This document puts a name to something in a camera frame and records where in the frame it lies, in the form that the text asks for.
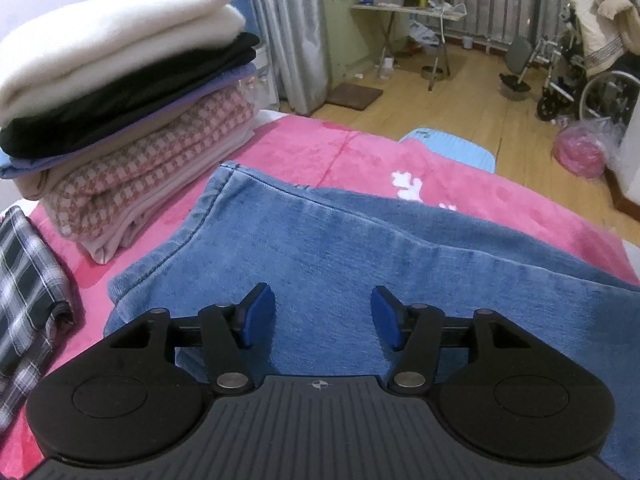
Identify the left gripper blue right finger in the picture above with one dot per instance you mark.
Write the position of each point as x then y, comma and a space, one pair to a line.
414, 332

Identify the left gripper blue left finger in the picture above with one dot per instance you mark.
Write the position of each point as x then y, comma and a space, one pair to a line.
227, 331

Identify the blue denim jeans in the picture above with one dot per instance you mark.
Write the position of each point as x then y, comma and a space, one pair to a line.
323, 250

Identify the light blue plastic stool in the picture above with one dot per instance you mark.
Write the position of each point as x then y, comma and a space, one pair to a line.
453, 147

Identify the pink patterned folded garment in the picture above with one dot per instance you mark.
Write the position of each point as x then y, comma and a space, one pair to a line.
104, 198

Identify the black white plaid garment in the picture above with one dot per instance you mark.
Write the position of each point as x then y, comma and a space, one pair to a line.
36, 301

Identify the pink floral bed blanket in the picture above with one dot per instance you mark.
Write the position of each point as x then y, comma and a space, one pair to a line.
316, 154

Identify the brown floor mat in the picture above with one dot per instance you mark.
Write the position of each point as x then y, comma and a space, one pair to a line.
353, 96

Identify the pink plastic bag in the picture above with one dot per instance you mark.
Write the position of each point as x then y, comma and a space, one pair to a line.
585, 148

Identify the black folded garment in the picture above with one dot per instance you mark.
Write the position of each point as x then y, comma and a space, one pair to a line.
103, 112

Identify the wheelchair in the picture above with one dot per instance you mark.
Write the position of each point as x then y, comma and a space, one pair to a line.
611, 94

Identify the white folded sweater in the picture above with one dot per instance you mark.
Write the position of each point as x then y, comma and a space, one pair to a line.
73, 50

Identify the cluttered side table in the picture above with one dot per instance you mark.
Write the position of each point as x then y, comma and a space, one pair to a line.
425, 28

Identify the grey curtain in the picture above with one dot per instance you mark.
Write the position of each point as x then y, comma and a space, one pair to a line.
299, 46

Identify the beige coat on wheelchair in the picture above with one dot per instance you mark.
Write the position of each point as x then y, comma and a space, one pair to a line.
609, 29

